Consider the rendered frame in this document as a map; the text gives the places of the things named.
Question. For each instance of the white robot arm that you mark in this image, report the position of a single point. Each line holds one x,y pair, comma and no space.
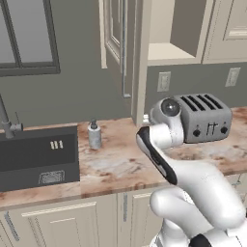
205,189

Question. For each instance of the grey soap dispenser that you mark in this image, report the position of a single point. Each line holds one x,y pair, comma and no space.
94,136

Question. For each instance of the open cream cabinet door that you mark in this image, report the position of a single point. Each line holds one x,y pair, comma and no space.
112,41

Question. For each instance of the dark sink basin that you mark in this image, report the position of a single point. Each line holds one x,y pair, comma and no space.
35,157

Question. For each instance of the narrow cream base cabinet door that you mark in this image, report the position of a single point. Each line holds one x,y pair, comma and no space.
138,218

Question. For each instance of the wide cream base cabinet door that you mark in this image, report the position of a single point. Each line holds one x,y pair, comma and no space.
64,222

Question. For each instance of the grey sink tap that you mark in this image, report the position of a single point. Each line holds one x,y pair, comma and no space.
7,125

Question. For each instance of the grey four-slot toaster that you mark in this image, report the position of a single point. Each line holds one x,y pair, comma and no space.
209,123

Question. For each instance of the dark framed window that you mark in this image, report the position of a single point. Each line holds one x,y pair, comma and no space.
30,32

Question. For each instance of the cream wall outlet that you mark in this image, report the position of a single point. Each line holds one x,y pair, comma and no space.
233,76
164,81

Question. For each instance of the cream open wall cabinet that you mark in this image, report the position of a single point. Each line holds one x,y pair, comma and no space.
167,53

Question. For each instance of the closed cream wall cabinet door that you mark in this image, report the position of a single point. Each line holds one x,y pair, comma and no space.
225,32

